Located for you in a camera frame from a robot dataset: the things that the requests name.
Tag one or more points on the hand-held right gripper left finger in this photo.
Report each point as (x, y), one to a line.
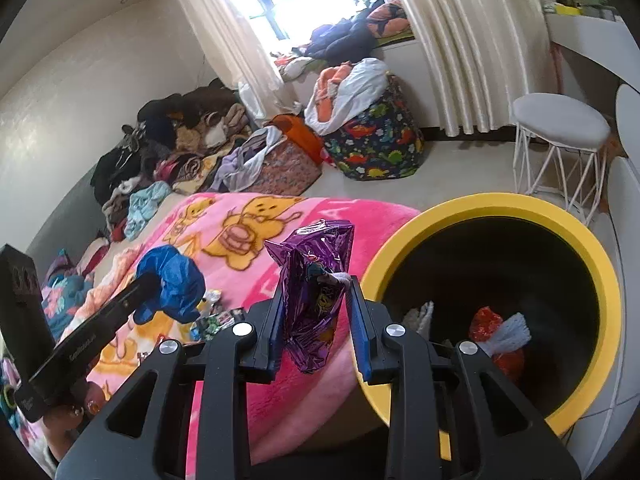
(276, 330)

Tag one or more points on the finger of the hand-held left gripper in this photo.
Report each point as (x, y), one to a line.
(131, 300)

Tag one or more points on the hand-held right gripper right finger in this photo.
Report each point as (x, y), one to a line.
(360, 330)

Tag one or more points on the purple foil wrapper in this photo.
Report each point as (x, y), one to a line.
(310, 310)

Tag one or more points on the blue plastic bag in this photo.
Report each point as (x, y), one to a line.
(175, 280)

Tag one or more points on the black green snack packet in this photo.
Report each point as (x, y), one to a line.
(217, 325)

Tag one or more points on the white foam fruit net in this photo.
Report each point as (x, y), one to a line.
(420, 320)

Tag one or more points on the red cellophane wrapper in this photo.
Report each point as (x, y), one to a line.
(485, 327)

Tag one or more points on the yellow-rimmed black bin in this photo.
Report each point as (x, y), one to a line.
(500, 205)

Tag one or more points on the person's left hand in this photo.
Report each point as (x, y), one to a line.
(65, 425)

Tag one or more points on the peach fleece blanket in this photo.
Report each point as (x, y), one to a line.
(100, 285)

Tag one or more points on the blue floral quilt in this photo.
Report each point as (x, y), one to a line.
(65, 292)

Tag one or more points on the light blue garment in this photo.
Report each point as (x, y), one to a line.
(145, 207)

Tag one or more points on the grey headboard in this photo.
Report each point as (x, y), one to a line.
(65, 210)

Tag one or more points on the pink cartoon printed blanket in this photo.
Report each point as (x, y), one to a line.
(240, 220)

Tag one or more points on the pile of dark clothes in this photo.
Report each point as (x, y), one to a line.
(165, 150)

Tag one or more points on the floral storage basket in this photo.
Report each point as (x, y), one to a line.
(295, 170)

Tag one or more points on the grey white garment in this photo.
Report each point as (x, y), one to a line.
(250, 160)

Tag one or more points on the dinosaur print laundry basket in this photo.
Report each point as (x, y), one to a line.
(380, 150)

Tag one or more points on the clear plastic bag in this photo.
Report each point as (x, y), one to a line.
(252, 100)

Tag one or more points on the white cloth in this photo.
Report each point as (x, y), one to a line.
(365, 85)

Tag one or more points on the orange garment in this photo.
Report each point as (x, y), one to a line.
(330, 82)

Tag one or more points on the white rounded panel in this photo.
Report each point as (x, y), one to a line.
(625, 220)
(629, 120)

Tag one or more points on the narrow cream curtain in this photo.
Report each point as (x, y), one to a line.
(225, 25)

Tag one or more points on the clothes on window sill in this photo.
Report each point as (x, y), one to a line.
(350, 35)

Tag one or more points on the wide cream curtain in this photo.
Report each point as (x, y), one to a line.
(465, 35)

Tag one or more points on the white desk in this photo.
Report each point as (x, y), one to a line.
(590, 35)

